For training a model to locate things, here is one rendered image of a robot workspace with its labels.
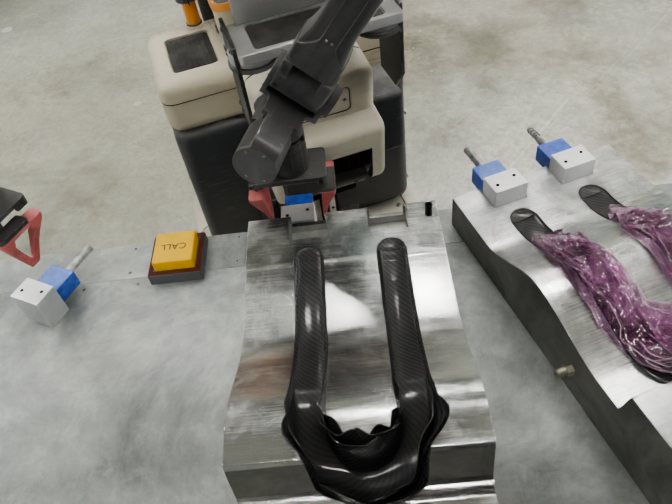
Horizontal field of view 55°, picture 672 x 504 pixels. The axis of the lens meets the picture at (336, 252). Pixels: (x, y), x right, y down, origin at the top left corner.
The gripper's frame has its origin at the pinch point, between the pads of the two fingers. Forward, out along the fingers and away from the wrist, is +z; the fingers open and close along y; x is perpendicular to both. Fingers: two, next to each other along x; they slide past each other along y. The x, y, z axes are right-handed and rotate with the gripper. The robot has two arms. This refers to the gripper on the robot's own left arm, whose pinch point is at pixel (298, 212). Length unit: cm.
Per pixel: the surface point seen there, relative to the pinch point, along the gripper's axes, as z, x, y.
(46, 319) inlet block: 2.9, -12.9, -36.5
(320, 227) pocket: -2.2, -5.9, 3.4
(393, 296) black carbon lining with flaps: -3.5, -20.4, 12.0
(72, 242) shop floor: 85, 87, -90
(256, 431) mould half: -8.8, -39.3, -3.4
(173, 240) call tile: 1.0, -1.9, -19.1
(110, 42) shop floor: 85, 223, -102
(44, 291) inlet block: -0.5, -10.6, -35.9
